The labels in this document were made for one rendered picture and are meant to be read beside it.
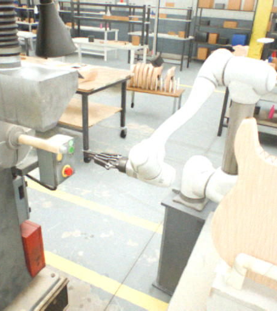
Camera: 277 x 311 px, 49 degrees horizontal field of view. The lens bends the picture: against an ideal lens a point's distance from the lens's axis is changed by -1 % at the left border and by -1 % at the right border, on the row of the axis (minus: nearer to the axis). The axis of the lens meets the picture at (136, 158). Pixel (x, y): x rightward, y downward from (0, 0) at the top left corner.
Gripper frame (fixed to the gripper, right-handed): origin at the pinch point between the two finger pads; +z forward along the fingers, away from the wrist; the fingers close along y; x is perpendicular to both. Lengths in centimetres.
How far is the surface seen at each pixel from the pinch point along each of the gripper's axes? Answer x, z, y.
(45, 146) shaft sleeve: 18.6, -3.4, -33.0
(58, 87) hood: 42, -16, -39
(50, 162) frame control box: -2.0, 13.6, -12.5
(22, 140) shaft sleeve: 18.4, 7.1, -33.1
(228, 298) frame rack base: 2, -73, -51
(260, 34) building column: 18, -13, 654
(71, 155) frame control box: -3.4, 11.0, 0.0
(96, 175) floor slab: -107, 84, 137
